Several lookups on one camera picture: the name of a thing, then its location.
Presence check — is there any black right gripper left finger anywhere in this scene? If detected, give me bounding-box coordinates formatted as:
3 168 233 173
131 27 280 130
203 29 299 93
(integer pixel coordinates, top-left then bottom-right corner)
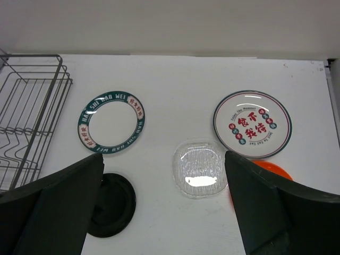
1 154 104 254

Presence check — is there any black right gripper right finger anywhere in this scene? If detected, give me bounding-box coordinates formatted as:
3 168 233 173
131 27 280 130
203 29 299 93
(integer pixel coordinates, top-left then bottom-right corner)
225 151 339 254

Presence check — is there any orange plate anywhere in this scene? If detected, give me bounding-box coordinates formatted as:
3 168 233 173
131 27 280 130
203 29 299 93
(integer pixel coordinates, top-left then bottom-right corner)
227 159 294 210

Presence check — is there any black plate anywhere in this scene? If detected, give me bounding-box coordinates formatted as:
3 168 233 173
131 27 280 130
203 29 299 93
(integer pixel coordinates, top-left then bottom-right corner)
88 173 137 238

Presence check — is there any clear glass plate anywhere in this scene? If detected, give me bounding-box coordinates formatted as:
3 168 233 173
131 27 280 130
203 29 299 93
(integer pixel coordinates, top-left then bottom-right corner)
172 139 228 199

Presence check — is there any dark wire dish rack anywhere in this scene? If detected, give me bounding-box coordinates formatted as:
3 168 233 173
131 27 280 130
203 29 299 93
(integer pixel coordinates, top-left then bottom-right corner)
1 54 73 193

